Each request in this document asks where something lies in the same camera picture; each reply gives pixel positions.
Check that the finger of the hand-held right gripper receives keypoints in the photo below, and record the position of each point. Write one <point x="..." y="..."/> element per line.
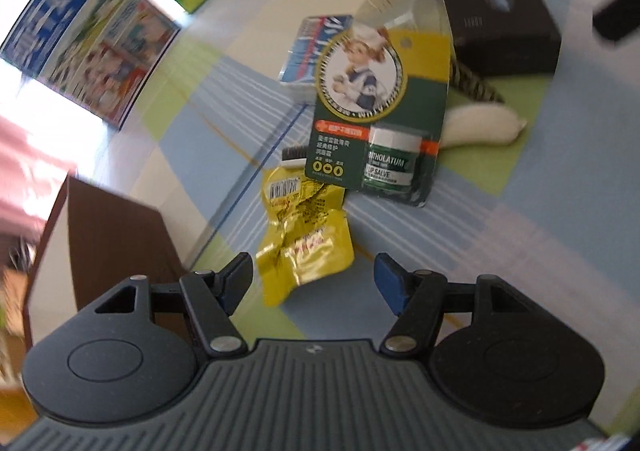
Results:
<point x="617" y="21"/>

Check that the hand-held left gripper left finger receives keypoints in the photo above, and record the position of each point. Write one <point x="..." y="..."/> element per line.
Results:
<point x="235" y="282"/>

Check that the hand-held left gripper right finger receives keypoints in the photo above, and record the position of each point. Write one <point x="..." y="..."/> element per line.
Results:
<point x="387" y="281"/>

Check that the yellow snack packet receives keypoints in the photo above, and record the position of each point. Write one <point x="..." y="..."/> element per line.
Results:
<point x="310" y="261"/>

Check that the black shaver box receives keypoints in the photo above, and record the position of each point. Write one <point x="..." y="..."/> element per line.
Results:
<point x="500" y="41"/>

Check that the brown storage box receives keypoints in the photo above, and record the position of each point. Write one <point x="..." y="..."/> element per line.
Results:
<point x="110" y="231"/>

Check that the green yellow lip salve card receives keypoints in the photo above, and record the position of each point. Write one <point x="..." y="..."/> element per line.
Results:
<point x="345" y="146"/>

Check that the white toothbrush black bristles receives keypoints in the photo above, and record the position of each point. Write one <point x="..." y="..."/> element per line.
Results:
<point x="480" y="126"/>

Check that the checked cloth covered desktop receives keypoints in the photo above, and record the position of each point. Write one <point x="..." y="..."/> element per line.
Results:
<point x="550" y="181"/>

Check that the striped hair claw clip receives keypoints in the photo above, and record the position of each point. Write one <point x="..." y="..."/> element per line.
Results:
<point x="475" y="83"/>

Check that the blue floss pick box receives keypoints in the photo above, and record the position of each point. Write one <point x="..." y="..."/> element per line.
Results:
<point x="305" y="56"/>

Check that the pink curtain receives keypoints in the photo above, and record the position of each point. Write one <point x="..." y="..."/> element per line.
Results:
<point x="20" y="166"/>

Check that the colourful wall poster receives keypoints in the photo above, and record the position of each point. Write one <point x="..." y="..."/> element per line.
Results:
<point x="100" y="31"/>

